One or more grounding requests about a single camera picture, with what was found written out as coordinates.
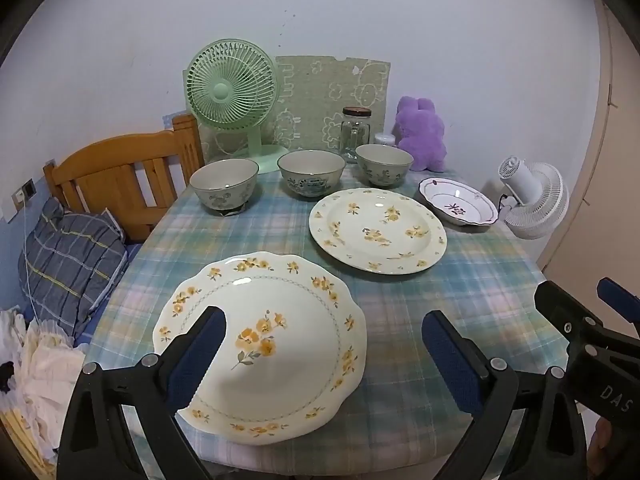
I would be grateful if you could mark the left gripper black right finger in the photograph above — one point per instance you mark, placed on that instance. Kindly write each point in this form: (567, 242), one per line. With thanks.
(550, 442)

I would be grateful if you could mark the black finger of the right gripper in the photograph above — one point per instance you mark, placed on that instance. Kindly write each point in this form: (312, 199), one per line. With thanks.
(578, 326)
(620, 300)

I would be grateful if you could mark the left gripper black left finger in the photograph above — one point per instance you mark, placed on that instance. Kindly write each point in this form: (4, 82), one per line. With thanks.
(96, 442)

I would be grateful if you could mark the white red-trimmed plate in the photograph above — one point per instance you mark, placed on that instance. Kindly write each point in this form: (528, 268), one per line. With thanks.
(458, 203)

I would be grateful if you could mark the round yellow floral plate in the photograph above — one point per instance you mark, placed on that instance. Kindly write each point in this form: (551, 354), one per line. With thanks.
(378, 231)

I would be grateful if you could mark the scalloped yellow floral plate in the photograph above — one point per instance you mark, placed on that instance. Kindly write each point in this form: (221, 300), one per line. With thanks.
(295, 346)

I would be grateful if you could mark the green floral bowl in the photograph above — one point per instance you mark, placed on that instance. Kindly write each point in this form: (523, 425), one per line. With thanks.
(383, 165)
(311, 173)
(225, 186)

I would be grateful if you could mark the pile of white clothes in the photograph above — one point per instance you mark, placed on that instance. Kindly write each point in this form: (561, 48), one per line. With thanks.
(43, 366)

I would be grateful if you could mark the white floor fan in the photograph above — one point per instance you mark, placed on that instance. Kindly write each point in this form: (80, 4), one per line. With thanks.
(540, 194)

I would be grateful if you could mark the blue plaid pillow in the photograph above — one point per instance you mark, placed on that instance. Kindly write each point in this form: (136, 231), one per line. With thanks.
(69, 263)

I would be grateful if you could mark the purple plush toy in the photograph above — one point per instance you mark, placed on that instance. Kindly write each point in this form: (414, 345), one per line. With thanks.
(420, 132)

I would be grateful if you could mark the cotton swab container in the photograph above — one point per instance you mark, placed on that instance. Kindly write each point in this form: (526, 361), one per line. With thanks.
(383, 138)

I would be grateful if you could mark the wooden bed headboard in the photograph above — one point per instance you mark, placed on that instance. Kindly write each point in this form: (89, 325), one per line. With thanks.
(128, 175)

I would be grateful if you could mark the glass jar with lid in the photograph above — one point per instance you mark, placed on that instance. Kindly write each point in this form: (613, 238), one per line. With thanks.
(355, 131)

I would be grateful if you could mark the green sheep pattern mat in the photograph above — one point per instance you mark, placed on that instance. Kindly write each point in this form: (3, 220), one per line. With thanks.
(313, 92)

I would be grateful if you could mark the green desk fan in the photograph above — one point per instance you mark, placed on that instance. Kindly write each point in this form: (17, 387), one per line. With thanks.
(232, 85)

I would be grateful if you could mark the wall power socket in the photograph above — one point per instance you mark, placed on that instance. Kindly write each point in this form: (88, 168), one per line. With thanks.
(22, 196)

